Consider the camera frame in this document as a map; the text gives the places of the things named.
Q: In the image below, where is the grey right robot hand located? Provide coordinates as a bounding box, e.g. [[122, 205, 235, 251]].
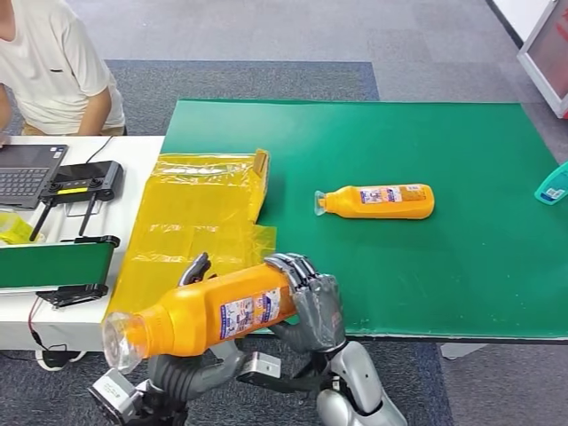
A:
[[265, 252, 348, 354]]

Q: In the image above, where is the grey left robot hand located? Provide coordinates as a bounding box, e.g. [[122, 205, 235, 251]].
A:
[[148, 252, 247, 403]]

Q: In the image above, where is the orange plastic bottle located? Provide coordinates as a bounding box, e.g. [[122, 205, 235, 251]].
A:
[[314, 183, 436, 222], [101, 262, 297, 376]]

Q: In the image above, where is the teal plastic bottle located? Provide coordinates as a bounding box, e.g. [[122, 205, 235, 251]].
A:
[[533, 162, 568, 207]]

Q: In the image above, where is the dark grey laptop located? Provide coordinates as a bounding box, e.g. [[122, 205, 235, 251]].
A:
[[0, 144, 69, 211]]

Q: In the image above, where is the yellow plastic wrap piece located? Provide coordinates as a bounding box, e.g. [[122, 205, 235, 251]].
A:
[[0, 210, 45, 247]]

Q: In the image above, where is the person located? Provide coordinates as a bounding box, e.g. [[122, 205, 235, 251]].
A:
[[0, 0, 128, 138]]

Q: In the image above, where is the black remote controller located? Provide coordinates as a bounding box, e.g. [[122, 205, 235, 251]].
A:
[[28, 160, 125, 243]]

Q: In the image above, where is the clear acrylic stand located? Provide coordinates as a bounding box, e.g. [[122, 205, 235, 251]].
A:
[[63, 200, 106, 219]]

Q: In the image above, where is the green table mat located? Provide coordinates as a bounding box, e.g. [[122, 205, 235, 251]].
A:
[[160, 99, 568, 346]]

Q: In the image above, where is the green belt conveyor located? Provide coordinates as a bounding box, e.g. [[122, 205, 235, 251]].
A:
[[0, 234, 121, 311]]

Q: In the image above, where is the yellow plastic sheet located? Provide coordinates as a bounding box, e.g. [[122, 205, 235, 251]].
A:
[[104, 148, 278, 323]]

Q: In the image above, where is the white power strip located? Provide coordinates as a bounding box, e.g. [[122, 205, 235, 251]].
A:
[[35, 350, 88, 374]]

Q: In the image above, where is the white table foot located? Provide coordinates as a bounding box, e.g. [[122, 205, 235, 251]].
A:
[[440, 343, 490, 361]]

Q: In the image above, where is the white framed display board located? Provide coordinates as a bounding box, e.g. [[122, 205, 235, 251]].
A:
[[517, 0, 568, 121]]

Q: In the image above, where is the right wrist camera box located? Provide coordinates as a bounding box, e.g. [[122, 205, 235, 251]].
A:
[[237, 351, 284, 383]]

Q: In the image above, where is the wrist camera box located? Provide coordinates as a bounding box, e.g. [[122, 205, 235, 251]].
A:
[[88, 368, 140, 426], [237, 351, 284, 383]]

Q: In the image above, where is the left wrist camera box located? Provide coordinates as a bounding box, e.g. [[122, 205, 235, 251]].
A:
[[88, 368, 140, 426]]

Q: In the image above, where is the red cable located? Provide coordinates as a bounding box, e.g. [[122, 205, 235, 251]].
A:
[[27, 296, 48, 349]]

